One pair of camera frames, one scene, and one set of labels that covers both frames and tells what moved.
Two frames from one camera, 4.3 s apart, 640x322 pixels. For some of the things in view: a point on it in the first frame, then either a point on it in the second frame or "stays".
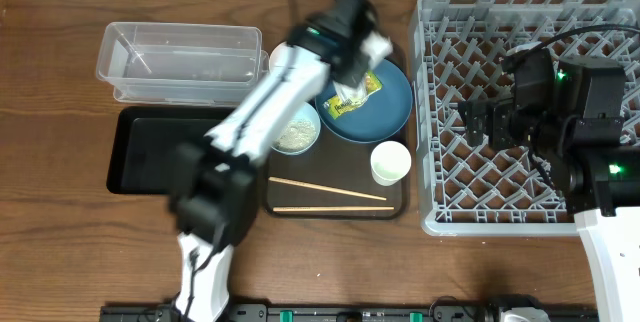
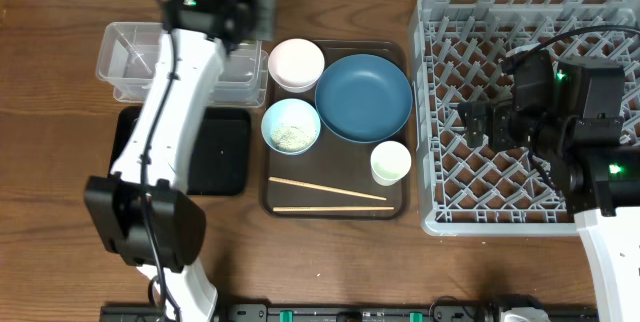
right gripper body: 489,123 stays
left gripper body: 354,66 to 253,19
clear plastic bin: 172,63 stays
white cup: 389,161 stays
